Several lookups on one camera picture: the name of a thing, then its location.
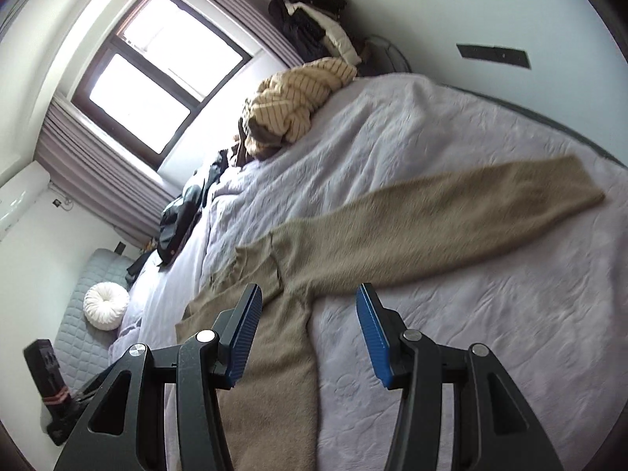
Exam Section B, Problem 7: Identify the white air conditioner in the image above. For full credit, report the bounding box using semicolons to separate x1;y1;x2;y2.
0;161;51;242

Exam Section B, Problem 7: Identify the black bag on floor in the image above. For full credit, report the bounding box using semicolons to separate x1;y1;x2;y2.
248;0;365;68

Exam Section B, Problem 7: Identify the dark framed window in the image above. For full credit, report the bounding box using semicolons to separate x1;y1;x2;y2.
71;0;252;170

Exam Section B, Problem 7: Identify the mauve curtain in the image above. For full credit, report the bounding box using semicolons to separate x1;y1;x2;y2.
36;92;183;252
147;0;306;68

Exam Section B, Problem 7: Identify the tan knit sweater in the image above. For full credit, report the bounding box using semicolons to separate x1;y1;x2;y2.
174;154;606;471

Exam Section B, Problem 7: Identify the lilac quilted blanket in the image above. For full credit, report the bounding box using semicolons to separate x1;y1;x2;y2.
162;73;628;471

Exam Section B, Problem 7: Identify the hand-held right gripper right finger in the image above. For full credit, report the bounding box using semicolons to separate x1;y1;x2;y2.
355;283;573;471

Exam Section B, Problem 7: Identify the grey quilted mattress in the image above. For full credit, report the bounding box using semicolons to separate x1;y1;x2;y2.
52;247;141;394

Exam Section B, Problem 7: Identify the round wire fan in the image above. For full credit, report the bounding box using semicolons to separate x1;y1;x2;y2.
365;34;411;77

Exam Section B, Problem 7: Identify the white bed sheet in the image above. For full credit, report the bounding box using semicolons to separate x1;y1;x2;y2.
107;228;213;359

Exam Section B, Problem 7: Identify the black jacket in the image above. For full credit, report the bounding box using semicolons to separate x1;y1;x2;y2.
156;150;231;268

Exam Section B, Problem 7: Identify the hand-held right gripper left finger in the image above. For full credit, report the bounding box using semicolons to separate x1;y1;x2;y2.
53;283;264;471

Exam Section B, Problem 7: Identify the black wall strip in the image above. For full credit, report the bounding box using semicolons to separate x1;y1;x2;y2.
456;43;532;71

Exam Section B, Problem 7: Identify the white round cushion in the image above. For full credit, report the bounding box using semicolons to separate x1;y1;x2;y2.
83;282;131;332

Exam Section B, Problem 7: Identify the cream striped cloth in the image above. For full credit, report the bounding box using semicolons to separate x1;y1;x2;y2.
239;57;358;159

